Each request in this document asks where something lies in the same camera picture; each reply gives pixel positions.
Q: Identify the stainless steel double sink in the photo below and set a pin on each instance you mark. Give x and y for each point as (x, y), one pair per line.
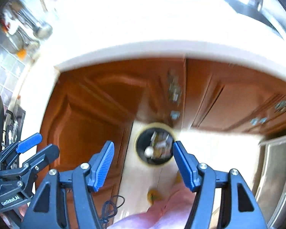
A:
(259, 7)

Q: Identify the pink trousers legs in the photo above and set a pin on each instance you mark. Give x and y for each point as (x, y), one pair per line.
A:
(172, 212)

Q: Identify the right yellow slipper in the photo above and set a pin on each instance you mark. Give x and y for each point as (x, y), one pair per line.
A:
(178, 178)

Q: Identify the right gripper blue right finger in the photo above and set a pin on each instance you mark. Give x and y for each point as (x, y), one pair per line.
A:
(238, 209)

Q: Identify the yellow toothpaste carton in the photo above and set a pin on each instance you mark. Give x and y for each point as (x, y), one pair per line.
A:
(162, 143)

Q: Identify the wooden cabinet door left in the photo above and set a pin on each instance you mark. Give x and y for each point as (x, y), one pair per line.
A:
(95, 104)

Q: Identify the ornate brass cabinet handle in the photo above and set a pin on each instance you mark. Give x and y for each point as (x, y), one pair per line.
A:
(174, 88)

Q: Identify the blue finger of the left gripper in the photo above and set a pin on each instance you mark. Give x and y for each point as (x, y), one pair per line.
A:
(25, 145)

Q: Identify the blue child lock knob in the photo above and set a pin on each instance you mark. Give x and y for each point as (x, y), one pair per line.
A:
(174, 115)

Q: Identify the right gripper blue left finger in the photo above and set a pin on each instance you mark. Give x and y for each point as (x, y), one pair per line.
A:
(48, 208)

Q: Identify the steel appliance door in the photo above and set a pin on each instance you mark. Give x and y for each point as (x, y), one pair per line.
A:
(271, 191)

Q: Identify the wooden cabinet door right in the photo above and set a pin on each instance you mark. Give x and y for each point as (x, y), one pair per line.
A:
(231, 98)

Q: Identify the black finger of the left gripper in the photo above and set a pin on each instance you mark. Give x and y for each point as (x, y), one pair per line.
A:
(43, 158)

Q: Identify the round trash bin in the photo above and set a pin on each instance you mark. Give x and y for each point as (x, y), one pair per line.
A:
(143, 141)

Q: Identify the wooden cabinet door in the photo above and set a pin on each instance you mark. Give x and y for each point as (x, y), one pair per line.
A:
(95, 104)
(231, 98)

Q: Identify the small white plastic bottle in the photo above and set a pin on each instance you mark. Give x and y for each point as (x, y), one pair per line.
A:
(148, 153)

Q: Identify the hanging steel ladle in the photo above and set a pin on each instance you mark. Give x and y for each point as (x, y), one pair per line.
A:
(41, 30)

